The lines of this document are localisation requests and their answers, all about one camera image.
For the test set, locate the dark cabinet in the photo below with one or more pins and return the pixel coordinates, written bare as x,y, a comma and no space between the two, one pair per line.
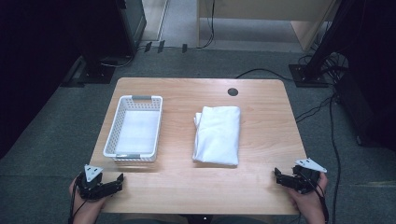
132,25

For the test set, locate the light wooden cabinet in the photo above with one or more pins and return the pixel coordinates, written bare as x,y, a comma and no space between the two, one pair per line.
267,12

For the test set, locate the person's right hand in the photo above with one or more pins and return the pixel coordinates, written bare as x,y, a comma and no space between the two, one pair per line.
306,203

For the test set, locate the large black box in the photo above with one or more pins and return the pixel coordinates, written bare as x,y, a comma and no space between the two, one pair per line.
367,105

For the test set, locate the white plastic basket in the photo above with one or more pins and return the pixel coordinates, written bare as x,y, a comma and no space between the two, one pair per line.
138,130

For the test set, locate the dark curtain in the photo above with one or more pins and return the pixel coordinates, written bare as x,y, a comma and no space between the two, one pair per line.
34,62

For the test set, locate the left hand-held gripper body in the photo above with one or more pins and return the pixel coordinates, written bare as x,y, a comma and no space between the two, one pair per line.
93,183

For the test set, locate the black stand base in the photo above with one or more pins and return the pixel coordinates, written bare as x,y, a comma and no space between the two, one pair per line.
90,73

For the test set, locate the black metal stand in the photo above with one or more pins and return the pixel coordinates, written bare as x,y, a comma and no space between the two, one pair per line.
320,53

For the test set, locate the person's left hand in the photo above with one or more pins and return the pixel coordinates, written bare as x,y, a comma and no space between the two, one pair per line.
90,208

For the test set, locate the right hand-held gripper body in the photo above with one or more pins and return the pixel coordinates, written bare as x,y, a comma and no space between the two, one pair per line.
305,180

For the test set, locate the small black floor bracket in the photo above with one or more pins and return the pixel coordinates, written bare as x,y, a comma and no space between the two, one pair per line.
148,47
184,48
161,46

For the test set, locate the white cloth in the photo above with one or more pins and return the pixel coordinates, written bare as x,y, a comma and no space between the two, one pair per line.
218,137

